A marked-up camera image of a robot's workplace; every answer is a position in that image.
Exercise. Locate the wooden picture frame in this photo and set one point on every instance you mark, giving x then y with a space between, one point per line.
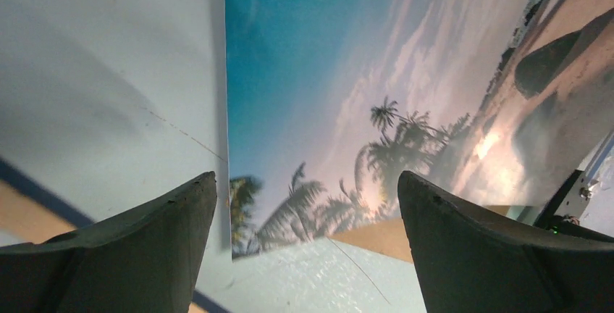
43 205

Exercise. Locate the beach photo print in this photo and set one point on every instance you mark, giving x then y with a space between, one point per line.
329 101

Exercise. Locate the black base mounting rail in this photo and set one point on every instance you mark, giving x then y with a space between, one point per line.
561 215

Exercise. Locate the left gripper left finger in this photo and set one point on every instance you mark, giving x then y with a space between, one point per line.
120 263

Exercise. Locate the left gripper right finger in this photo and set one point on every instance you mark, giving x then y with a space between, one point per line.
470 259

